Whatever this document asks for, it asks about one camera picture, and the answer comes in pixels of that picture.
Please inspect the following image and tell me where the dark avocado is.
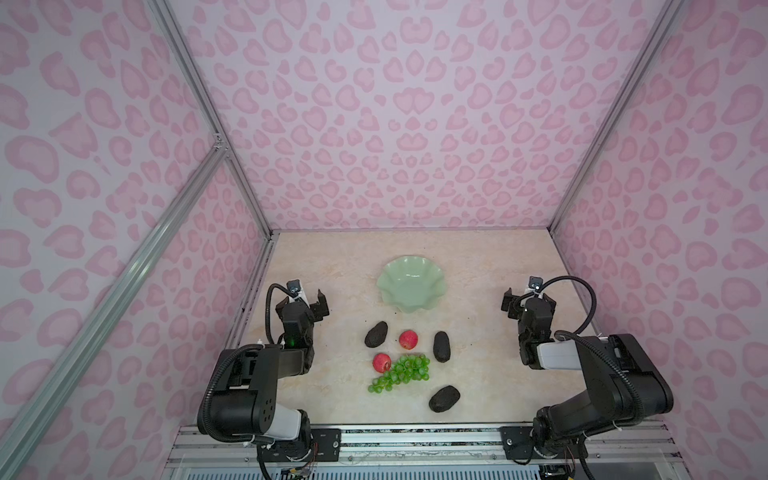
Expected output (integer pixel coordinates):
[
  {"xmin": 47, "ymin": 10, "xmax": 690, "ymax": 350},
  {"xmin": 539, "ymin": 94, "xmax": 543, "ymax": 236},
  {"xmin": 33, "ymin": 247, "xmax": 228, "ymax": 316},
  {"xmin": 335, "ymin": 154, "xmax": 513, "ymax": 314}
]
[
  {"xmin": 364, "ymin": 321, "xmax": 389, "ymax": 348},
  {"xmin": 428, "ymin": 385, "xmax": 461, "ymax": 413},
  {"xmin": 433, "ymin": 331, "xmax": 451, "ymax": 363}
]

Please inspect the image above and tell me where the red apple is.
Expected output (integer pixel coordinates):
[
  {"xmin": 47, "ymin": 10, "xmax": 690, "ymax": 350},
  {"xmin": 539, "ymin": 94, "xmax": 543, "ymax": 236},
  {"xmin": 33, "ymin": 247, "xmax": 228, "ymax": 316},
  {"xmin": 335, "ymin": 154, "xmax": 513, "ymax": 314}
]
[
  {"xmin": 398, "ymin": 330, "xmax": 419, "ymax": 350},
  {"xmin": 372, "ymin": 353, "xmax": 392, "ymax": 374}
]

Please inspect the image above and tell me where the green grape bunch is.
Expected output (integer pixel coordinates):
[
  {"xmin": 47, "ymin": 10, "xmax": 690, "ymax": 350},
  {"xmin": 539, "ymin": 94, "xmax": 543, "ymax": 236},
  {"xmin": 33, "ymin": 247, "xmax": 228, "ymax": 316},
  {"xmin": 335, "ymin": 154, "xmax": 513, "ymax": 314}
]
[{"xmin": 367, "ymin": 354, "xmax": 431, "ymax": 394}]

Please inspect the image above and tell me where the dark avocado front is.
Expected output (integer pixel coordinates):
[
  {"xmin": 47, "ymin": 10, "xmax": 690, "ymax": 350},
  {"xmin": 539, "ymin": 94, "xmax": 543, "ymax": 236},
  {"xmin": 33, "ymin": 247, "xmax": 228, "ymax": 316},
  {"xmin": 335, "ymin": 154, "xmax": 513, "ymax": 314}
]
[{"xmin": 428, "ymin": 385, "xmax": 461, "ymax": 413}]

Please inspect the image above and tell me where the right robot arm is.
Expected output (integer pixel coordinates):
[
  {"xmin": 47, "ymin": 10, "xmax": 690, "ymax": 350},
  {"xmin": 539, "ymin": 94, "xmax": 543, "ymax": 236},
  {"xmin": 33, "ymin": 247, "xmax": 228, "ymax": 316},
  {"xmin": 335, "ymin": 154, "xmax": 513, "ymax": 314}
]
[{"xmin": 500, "ymin": 289, "xmax": 674, "ymax": 465}]

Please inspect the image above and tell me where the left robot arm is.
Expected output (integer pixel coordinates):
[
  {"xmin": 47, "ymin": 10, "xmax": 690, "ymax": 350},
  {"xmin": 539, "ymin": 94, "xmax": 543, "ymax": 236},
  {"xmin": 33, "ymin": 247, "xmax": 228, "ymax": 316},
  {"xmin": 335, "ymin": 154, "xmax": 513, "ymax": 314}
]
[{"xmin": 197, "ymin": 281, "xmax": 330, "ymax": 462}]

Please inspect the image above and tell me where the green scalloped fruit bowl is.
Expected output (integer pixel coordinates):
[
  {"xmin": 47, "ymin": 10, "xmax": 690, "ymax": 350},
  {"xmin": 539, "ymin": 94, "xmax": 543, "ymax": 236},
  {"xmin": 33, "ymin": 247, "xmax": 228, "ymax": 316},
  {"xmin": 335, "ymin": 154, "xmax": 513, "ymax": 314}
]
[{"xmin": 376, "ymin": 256, "xmax": 447, "ymax": 313}]

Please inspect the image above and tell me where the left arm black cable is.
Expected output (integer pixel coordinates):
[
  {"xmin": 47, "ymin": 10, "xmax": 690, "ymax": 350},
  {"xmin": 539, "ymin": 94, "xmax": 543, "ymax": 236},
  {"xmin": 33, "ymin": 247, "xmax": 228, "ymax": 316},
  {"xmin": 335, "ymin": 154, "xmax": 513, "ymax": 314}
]
[{"xmin": 264, "ymin": 283, "xmax": 295, "ymax": 346}]

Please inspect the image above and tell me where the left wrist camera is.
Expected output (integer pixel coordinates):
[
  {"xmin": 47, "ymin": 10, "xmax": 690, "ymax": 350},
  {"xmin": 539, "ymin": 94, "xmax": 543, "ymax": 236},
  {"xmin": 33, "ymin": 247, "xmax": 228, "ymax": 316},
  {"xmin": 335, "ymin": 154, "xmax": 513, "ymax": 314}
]
[{"xmin": 286, "ymin": 279, "xmax": 303, "ymax": 298}]

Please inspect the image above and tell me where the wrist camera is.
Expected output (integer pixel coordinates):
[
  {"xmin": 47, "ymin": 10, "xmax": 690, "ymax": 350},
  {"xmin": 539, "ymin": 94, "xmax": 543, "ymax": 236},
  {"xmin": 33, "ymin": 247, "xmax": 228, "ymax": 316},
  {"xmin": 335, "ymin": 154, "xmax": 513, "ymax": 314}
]
[
  {"xmin": 526, "ymin": 276, "xmax": 545, "ymax": 294},
  {"xmin": 286, "ymin": 279, "xmax": 303, "ymax": 298}
]

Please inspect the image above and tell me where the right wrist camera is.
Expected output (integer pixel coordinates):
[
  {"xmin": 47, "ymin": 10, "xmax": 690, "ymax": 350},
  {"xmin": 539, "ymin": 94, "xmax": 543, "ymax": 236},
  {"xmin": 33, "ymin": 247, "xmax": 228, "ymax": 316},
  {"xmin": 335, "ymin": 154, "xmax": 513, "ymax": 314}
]
[{"xmin": 526, "ymin": 276, "xmax": 545, "ymax": 294}]

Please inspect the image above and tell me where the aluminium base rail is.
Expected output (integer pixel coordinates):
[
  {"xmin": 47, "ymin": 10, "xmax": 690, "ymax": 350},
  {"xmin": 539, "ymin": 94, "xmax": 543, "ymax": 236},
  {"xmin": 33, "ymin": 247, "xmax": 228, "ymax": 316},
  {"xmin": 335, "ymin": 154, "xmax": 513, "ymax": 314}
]
[{"xmin": 162, "ymin": 421, "xmax": 690, "ymax": 479}]

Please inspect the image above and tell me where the aluminium frame strut left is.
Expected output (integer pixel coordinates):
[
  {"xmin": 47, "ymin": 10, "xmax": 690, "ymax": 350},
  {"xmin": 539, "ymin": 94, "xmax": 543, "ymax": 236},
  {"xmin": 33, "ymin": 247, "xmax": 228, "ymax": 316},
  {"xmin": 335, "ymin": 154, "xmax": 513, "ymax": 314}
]
[{"xmin": 1, "ymin": 145, "xmax": 226, "ymax": 479}]

